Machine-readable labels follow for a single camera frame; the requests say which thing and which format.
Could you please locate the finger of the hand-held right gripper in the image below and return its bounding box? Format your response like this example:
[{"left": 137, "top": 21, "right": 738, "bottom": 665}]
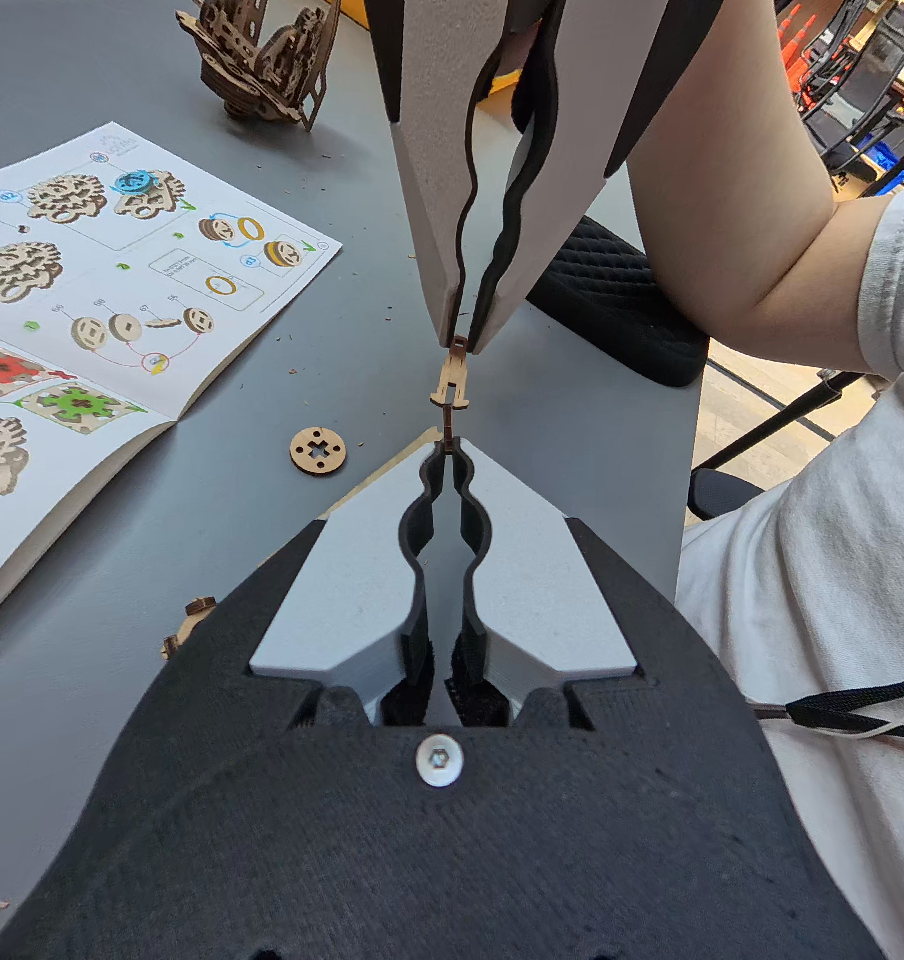
[
  {"left": 467, "top": 0, "right": 668, "bottom": 355},
  {"left": 383, "top": 0, "right": 509, "bottom": 350}
]

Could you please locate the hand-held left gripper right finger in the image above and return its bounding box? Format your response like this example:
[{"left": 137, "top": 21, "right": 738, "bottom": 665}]
[{"left": 452, "top": 438, "right": 639, "bottom": 727}]

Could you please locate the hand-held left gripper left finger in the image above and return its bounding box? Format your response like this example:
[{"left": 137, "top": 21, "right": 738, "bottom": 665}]
[{"left": 248, "top": 442, "right": 447, "bottom": 727}]

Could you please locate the slim wooden puzzle piece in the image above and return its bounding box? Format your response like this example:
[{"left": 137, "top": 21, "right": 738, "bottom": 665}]
[{"left": 318, "top": 429, "right": 434, "bottom": 520}]

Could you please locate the small wooden ring gear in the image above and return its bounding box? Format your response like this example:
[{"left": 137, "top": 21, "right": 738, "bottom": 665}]
[{"left": 159, "top": 596, "right": 219, "bottom": 661}]

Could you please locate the small wooden peg piece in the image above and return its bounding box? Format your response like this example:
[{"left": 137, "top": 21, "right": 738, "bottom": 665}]
[{"left": 429, "top": 336, "right": 472, "bottom": 412}]

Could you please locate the person's right forearm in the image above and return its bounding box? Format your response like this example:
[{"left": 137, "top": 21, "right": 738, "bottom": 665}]
[{"left": 628, "top": 0, "right": 896, "bottom": 376}]

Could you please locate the orange traffic cone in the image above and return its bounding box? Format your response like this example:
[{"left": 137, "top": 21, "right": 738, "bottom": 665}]
[{"left": 778, "top": 0, "right": 817, "bottom": 114}]

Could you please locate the round wooden disc with cross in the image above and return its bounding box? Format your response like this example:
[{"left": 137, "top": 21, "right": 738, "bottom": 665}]
[{"left": 289, "top": 426, "right": 347, "bottom": 477}]

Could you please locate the wooden mechanical model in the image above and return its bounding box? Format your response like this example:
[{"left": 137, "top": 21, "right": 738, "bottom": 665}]
[{"left": 176, "top": 0, "right": 342, "bottom": 134}]

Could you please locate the black padded wrist rest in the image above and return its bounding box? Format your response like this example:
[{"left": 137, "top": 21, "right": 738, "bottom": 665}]
[{"left": 527, "top": 216, "right": 712, "bottom": 389}]

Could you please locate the assembly instruction booklet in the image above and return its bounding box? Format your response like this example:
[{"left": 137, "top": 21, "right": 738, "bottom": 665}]
[{"left": 0, "top": 122, "right": 344, "bottom": 635}]

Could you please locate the black harness strap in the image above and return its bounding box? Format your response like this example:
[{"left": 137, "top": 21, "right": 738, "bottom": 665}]
[{"left": 785, "top": 675, "right": 904, "bottom": 744}]

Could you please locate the thin white cable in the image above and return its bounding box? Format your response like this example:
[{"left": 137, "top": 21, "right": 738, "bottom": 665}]
[{"left": 842, "top": 712, "right": 904, "bottom": 740}]

